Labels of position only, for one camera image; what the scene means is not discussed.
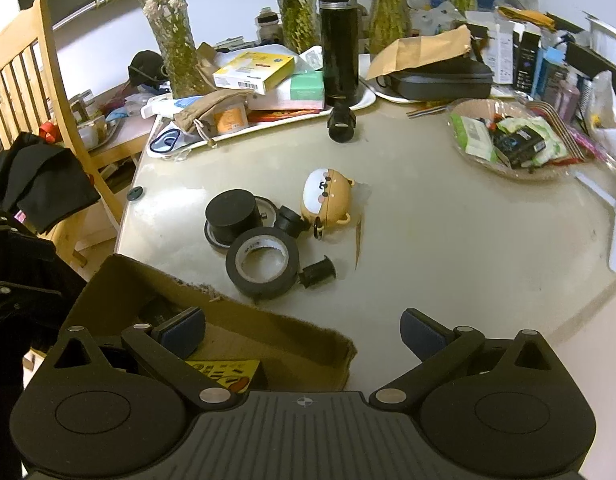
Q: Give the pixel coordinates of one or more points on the brown paper envelope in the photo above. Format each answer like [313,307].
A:
[418,52]

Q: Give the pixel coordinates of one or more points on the black carton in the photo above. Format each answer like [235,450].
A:
[527,62]

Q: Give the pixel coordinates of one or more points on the white plastic strip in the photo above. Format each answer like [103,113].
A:
[615,230]

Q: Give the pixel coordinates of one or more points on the blue carton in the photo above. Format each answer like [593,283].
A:
[548,72]

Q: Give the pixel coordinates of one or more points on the thin brown stick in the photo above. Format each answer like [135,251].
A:
[359,242]

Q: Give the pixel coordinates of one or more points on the green white packet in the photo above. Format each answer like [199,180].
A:
[472,137]

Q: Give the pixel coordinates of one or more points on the brown bear shaped case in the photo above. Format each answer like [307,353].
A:
[324,195]

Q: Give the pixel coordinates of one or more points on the glass bowl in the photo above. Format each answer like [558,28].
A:
[538,174]

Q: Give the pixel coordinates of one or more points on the black cap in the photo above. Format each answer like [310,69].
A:
[145,67]

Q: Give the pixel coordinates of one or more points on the white carton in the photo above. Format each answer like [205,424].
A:
[500,52]

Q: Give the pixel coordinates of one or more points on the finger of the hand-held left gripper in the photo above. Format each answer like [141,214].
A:
[33,300]

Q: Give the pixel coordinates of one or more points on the red ribbon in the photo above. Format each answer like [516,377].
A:
[49,133]

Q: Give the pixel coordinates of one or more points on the white blue tube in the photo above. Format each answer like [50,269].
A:
[163,106]

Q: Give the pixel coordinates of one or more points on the white green wipes pack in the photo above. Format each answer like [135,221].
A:
[543,127]

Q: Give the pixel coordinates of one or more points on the yellow printed packet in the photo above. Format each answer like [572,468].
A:
[223,374]

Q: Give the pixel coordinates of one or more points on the black zip case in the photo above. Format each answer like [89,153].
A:
[438,85]

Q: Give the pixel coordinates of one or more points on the small black lens part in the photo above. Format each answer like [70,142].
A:
[290,221]

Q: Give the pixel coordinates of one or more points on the black cylinder container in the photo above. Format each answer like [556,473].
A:
[233,215]

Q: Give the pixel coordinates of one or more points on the yellow cloth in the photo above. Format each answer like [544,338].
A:
[525,16]

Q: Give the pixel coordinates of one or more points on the small black spool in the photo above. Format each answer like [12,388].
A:
[318,272]

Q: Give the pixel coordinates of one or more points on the black thermos bottle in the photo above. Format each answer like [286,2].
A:
[339,45]

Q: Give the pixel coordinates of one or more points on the short black cylinder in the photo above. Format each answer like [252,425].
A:
[341,124]

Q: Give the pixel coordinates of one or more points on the black device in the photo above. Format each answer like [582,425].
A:
[593,57]

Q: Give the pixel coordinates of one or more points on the blue white face mask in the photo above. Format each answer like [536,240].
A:
[163,143]

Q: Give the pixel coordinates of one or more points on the black packet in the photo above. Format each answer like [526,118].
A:
[519,147]

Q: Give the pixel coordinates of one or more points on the black cloth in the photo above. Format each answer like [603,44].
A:
[48,180]

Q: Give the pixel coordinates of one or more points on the striped thin sticks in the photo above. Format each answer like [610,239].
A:
[428,110]

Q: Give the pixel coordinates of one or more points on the pink flat box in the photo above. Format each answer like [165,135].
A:
[288,104]

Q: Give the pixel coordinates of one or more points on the white plate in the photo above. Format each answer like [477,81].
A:
[383,95]

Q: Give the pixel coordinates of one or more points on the glass vase with rooted bamboo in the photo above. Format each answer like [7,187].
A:
[178,45]

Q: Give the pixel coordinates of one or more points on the pink bottle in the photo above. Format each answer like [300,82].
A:
[567,97]

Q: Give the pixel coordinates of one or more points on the black tape roll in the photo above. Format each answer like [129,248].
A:
[238,280]

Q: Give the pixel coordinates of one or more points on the white tray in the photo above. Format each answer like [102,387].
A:
[283,119]

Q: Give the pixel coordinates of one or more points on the wooden chair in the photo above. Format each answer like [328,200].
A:
[38,60]

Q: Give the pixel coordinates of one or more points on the small black disc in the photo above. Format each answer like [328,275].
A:
[136,193]

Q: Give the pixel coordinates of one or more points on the glass jar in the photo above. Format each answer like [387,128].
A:
[88,120]

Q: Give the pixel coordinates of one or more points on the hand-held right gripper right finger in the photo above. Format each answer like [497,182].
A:
[419,332]

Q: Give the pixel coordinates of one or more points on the green tissue pack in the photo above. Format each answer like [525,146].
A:
[305,86]

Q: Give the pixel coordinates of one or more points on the yellow white box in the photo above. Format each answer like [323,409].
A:
[253,71]

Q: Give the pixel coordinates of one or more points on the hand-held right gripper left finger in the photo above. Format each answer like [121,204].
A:
[183,334]

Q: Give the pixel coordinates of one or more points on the vase with dried flowers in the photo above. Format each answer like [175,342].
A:
[388,20]

